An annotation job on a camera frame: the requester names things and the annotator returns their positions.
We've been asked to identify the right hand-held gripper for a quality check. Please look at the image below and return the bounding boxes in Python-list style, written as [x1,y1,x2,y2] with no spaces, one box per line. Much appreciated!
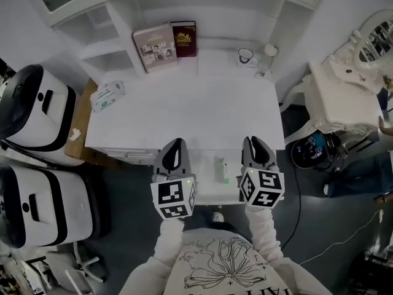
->
[239,136,285,210]

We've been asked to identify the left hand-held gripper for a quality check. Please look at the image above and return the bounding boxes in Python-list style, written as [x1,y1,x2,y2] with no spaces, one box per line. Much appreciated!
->
[150,138,198,221]

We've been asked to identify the small green white item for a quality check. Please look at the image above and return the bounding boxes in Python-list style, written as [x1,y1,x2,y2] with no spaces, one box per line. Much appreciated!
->
[214,155,232,185]

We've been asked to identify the white drawer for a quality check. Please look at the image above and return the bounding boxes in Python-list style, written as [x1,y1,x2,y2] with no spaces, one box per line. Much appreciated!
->
[186,149,247,206]

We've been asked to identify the person's right forearm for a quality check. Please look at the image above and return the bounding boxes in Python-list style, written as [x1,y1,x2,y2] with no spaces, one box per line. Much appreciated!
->
[244,203,284,266]

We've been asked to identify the person's left forearm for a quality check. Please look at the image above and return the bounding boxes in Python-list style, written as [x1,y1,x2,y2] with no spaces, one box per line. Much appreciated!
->
[154,216,185,269]

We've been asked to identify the white closed desk drawers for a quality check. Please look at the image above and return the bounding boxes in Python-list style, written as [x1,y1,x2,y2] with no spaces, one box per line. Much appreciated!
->
[88,146,161,167]

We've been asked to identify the black helmet with markers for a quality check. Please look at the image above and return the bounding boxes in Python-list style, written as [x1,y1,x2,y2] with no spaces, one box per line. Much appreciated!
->
[290,132,348,173]

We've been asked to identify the white green wipes pack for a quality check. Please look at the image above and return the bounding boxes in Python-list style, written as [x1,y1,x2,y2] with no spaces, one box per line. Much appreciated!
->
[89,80,126,114]

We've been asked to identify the white ornate vanity table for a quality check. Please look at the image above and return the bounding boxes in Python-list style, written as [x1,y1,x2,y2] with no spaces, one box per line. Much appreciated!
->
[282,53,386,146]

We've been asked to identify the white cup with dark rim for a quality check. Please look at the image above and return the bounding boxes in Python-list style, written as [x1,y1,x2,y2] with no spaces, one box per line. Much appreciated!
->
[237,47,259,68]

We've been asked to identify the wooden side table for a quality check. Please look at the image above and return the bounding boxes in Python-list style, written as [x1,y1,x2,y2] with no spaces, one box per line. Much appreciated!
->
[65,77,99,163]

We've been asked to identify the person's printed white sweatshirt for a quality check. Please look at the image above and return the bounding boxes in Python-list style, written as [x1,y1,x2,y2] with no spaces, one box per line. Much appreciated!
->
[122,228,334,295]

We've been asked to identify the grey book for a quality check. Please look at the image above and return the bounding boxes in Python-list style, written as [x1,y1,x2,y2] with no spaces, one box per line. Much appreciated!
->
[132,23,179,74]

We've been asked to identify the dark red book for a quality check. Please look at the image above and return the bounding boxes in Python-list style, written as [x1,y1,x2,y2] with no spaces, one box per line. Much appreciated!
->
[169,20,198,58]

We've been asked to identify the white black-trimmed machine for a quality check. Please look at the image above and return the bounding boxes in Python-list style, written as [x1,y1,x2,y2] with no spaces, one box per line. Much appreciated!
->
[0,63,78,167]
[0,163,109,249]

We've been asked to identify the white chair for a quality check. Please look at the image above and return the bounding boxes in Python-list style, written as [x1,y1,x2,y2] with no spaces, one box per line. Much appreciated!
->
[45,240,109,295]

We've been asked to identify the white desk shelf unit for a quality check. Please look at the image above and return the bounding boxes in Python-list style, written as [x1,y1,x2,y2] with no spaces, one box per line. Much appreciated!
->
[50,0,331,87]

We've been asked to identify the white ornate mirror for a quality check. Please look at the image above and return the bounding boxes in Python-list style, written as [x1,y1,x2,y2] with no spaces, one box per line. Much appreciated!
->
[349,9,393,75]

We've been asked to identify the black cable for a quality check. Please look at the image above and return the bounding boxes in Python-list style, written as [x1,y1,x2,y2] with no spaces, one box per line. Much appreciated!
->
[280,163,304,249]

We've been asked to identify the white cable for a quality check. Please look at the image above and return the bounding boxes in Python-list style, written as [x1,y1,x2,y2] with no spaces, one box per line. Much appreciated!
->
[298,208,385,266]

